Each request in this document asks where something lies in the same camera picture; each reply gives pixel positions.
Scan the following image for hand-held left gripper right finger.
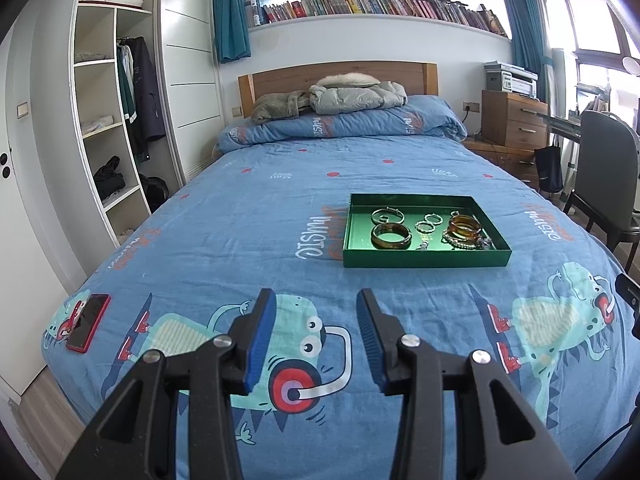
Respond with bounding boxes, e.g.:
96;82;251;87
356;287;576;480

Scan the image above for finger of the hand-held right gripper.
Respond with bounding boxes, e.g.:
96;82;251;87
614;272;640;342

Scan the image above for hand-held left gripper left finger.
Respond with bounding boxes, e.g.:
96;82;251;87
55;287;278;480

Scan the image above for green jewelry tray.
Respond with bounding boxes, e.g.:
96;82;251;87
342;192;513;269

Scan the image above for thin silver bangle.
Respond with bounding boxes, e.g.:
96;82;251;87
371;208;406;227

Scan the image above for brown amber bangle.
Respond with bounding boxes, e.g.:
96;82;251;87
370;223;414;252

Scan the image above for blue printed bedspread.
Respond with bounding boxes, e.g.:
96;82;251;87
41;132;640;480

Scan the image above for grey chair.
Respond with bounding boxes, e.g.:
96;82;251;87
563;109;640;257

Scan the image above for dark tote bag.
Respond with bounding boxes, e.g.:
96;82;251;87
533;145;566;194

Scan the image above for red smartphone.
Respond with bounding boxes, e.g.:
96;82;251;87
65;293;112;354

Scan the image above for black bag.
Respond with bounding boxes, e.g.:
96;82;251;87
138;174;170;212

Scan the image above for glass desk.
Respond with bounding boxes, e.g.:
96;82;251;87
537;110;584;137

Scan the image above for low wooden nightstand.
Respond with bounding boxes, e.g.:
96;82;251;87
462;139;541;189

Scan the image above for wooden chest of drawers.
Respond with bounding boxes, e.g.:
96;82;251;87
481;90;550;151

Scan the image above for black folded clothes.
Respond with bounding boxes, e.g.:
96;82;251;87
93;156;126;200

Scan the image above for folded blue quilt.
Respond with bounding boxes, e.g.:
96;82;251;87
217;95;469;155

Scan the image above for olive fleece garment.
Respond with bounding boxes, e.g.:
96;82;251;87
250;91;314;126

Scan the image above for white printer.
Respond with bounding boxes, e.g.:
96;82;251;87
484;60;540;99

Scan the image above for grey down jacket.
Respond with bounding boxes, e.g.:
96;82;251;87
308;73;408;115

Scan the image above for wooden headboard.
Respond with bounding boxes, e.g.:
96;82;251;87
238;61;440;119

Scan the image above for white door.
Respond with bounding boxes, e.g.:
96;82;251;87
0;25;72;397

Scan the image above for white folded cloth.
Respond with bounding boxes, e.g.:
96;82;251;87
82;116;115;136

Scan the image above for green white hanging garment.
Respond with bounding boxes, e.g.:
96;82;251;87
117;42;139;159

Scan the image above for dark hanging jacket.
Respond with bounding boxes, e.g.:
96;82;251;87
131;36;167;144

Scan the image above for teal curtain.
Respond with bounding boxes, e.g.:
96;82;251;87
500;0;556;107
211;0;252;65

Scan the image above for white wardrobe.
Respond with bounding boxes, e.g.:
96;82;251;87
70;0;224;242

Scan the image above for row of books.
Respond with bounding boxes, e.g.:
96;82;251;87
245;0;509;39

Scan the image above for beaded bracelet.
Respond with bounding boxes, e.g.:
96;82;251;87
441;232;482;252

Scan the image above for right hand-held gripper cable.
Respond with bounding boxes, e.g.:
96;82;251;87
574;419;640;474

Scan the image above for black power cable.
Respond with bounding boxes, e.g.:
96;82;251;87
459;109;484;141

